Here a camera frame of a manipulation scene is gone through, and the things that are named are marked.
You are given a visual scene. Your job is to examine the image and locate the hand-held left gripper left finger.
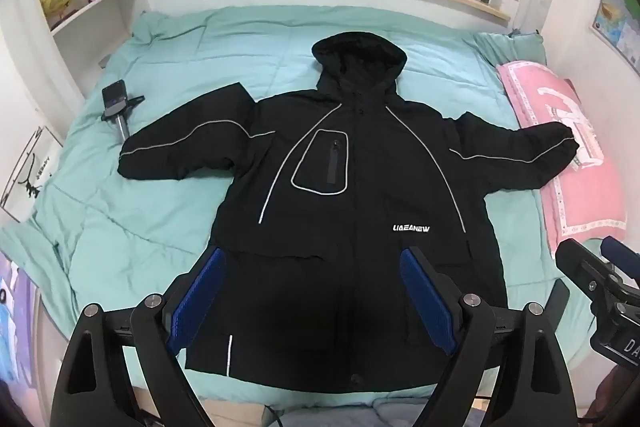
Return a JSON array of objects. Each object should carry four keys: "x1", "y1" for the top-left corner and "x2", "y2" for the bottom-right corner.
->
[{"x1": 52, "y1": 247, "x2": 228, "y2": 427}]

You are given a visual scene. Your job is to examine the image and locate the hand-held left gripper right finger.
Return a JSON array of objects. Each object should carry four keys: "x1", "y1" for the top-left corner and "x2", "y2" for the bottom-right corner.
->
[{"x1": 400, "y1": 246, "x2": 581, "y2": 427}]

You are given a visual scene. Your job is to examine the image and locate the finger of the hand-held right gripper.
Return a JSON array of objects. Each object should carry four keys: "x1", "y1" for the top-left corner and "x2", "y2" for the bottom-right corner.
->
[
  {"x1": 600, "y1": 236, "x2": 640, "y2": 280},
  {"x1": 556, "y1": 238, "x2": 621, "y2": 303}
]

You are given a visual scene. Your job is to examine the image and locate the black hooded jacket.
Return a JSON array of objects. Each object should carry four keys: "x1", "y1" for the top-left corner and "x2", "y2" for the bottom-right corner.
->
[{"x1": 117, "y1": 32, "x2": 578, "y2": 395}]

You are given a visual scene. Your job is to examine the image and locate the pink pillow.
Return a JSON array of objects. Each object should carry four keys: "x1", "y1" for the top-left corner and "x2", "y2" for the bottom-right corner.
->
[{"x1": 495, "y1": 61, "x2": 628, "y2": 258}]

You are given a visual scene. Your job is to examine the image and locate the teal quilt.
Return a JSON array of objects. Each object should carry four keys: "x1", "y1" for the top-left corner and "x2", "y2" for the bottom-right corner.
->
[{"x1": 0, "y1": 4, "x2": 601, "y2": 408}]

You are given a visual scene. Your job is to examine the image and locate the purple printed cloth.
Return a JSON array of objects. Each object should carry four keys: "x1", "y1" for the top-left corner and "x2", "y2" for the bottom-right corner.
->
[{"x1": 0, "y1": 252, "x2": 38, "y2": 383}]

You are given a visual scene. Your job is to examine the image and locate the white bag with drawing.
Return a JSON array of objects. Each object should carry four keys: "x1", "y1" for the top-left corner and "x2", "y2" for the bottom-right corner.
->
[{"x1": 0, "y1": 125, "x2": 63, "y2": 224}]

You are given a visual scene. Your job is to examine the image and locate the phone on tripod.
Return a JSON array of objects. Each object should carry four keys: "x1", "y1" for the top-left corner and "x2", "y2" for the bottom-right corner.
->
[{"x1": 101, "y1": 78, "x2": 146, "y2": 142}]

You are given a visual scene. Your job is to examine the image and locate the white bookshelf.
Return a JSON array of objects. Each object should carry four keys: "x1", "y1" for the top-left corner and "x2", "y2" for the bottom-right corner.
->
[{"x1": 27, "y1": 0, "x2": 143, "y2": 102}]

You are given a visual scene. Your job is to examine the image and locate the wall map poster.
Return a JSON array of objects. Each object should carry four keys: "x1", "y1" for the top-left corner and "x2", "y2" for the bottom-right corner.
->
[{"x1": 592, "y1": 0, "x2": 640, "y2": 72}]

